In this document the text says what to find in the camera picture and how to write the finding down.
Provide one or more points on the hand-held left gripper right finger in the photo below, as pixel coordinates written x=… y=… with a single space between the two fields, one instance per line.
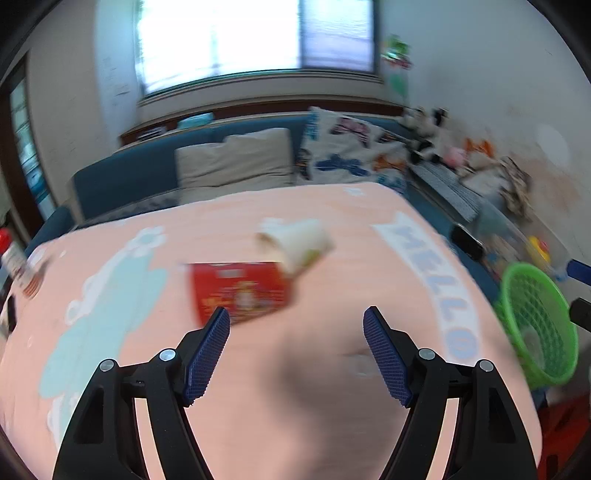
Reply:
x=385 y=360

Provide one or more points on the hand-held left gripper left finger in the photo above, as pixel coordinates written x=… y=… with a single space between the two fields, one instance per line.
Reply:
x=207 y=360

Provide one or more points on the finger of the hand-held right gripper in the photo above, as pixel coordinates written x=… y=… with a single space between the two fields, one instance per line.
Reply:
x=582 y=314

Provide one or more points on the green plastic mesh basket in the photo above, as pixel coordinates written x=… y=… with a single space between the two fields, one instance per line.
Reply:
x=545 y=318

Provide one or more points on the red paper cup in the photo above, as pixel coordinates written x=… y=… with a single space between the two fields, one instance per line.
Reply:
x=240 y=290

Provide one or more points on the yellow toy duck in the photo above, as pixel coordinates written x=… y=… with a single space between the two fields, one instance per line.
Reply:
x=538 y=249

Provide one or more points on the pink printed tablecloth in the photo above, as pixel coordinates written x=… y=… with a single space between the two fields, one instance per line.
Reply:
x=300 y=415

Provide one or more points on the clear plastic storage box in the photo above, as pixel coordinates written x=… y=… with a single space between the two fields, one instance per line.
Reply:
x=503 y=230

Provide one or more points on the red plastic stool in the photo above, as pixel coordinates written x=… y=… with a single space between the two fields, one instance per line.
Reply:
x=563 y=434

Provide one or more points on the black remote device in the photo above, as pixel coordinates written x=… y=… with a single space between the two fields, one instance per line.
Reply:
x=466 y=241

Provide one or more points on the white paper cup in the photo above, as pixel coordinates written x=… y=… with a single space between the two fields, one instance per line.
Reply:
x=300 y=242

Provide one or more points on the patterned beige cloth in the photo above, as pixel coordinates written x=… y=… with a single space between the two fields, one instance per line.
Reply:
x=512 y=184

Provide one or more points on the long grey checkered cloth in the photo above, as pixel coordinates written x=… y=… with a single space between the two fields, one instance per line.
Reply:
x=448 y=189

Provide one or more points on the orange fox plush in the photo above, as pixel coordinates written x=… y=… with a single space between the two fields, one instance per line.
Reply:
x=478 y=150

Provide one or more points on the blue sofa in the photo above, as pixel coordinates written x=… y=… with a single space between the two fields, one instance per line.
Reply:
x=115 y=184

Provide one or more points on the beige pillow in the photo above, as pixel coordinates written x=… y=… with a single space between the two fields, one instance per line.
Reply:
x=235 y=161

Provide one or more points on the pink pig plush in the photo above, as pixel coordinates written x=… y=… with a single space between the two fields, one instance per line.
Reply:
x=455 y=157

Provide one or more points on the butterfly print pillow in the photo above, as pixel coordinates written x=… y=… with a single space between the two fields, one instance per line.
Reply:
x=346 y=147

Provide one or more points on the red capped bottle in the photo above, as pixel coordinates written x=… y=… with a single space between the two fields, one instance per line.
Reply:
x=14 y=254

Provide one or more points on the black and white cow plush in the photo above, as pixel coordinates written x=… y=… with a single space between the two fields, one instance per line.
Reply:
x=427 y=134

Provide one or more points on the teal packet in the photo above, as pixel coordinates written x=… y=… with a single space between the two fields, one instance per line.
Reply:
x=195 y=121

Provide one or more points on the colourful pinwheel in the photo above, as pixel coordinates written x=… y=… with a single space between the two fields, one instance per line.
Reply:
x=397 y=60

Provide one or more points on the window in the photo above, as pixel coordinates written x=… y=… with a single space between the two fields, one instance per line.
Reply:
x=254 y=37

